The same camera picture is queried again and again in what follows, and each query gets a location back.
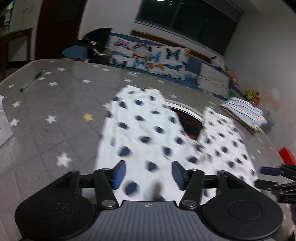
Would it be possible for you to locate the white polka dot garment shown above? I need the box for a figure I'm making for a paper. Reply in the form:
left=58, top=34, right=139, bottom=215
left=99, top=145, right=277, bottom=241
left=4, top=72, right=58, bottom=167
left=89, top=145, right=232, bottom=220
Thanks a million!
left=95, top=85, right=258, bottom=201

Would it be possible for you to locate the red box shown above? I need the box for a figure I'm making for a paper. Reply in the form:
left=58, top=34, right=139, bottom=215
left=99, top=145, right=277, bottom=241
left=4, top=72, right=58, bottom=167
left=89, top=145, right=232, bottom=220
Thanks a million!
left=278, top=147, right=296, bottom=165

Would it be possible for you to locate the folded striped blanket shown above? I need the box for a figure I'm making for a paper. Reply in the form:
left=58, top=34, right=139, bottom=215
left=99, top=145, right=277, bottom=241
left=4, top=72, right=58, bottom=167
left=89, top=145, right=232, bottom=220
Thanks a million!
left=220, top=97, right=275, bottom=135

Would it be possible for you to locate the small toys pile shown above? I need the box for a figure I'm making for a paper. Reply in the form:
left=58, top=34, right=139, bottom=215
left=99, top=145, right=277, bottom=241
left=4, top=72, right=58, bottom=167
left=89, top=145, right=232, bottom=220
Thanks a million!
left=244, top=90, right=260, bottom=104

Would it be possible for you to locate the grey star tablecloth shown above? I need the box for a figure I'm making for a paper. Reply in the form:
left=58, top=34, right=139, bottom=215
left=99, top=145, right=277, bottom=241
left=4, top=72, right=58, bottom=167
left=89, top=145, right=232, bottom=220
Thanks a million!
left=1, top=59, right=295, bottom=240

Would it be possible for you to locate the grey cushion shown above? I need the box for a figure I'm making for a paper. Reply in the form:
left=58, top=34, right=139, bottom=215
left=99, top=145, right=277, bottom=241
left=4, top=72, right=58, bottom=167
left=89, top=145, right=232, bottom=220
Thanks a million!
left=197, top=63, right=230, bottom=98

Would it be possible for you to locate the butterfly print cushion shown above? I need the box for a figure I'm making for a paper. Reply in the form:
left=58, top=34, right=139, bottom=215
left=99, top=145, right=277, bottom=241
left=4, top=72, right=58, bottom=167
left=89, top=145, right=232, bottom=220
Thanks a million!
left=108, top=36, right=190, bottom=80

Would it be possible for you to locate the plush toy panda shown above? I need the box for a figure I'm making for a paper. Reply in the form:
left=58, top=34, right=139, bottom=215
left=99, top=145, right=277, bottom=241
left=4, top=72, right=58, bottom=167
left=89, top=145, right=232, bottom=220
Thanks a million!
left=210, top=56, right=224, bottom=67

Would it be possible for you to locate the black pen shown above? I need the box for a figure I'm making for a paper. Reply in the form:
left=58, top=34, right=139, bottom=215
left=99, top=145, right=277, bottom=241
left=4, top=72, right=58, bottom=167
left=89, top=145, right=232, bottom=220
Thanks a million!
left=19, top=69, right=46, bottom=92

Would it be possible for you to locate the blue sofa bench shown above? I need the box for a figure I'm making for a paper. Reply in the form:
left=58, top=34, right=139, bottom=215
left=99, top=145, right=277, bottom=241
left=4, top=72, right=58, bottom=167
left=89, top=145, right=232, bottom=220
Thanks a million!
left=61, top=33, right=242, bottom=99

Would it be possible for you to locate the black bag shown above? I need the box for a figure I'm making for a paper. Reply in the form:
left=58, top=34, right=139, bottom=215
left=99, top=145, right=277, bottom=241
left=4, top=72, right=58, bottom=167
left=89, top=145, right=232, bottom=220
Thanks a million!
left=82, top=28, right=112, bottom=66

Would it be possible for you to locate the dark window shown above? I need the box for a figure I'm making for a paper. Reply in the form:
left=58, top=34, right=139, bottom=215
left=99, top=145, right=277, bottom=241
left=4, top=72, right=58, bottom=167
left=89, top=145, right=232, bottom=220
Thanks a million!
left=137, top=0, right=243, bottom=55

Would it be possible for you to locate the wooden side table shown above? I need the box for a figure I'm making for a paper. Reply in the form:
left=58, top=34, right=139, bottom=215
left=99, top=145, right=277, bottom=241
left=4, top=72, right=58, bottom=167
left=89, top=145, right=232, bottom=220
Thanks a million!
left=1, top=28, right=33, bottom=81

